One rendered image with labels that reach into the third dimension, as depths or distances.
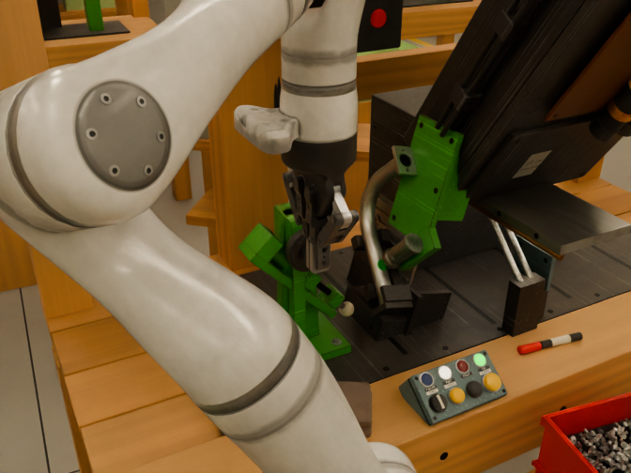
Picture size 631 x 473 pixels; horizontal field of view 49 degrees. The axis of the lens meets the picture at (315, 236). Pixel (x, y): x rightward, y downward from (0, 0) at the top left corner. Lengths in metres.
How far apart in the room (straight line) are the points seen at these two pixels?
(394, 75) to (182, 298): 1.24
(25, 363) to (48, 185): 2.50
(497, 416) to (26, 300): 2.40
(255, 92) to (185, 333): 0.96
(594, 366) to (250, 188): 0.74
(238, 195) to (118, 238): 0.99
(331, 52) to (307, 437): 0.33
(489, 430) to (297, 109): 0.73
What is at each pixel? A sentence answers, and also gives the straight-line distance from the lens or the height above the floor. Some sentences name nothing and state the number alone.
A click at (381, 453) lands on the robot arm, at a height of 1.20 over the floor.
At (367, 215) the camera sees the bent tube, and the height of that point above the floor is 1.08.
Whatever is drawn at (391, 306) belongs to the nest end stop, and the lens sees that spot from 1.25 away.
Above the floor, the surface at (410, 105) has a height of 1.24.
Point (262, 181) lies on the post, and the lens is 1.45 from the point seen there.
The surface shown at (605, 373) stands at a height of 0.87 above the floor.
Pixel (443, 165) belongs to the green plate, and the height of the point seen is 1.22.
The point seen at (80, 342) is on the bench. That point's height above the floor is 0.88.
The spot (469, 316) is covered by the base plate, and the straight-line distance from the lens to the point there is 1.37.
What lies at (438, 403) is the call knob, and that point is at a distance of 1.11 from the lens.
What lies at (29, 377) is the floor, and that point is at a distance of 2.79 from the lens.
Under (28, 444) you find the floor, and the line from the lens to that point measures 2.53.
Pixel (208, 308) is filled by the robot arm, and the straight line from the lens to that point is 0.47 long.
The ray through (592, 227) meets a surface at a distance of 1.25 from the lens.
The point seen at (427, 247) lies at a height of 1.08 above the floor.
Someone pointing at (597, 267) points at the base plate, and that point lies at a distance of 1.61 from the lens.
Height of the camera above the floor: 1.67
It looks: 29 degrees down
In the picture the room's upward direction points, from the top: straight up
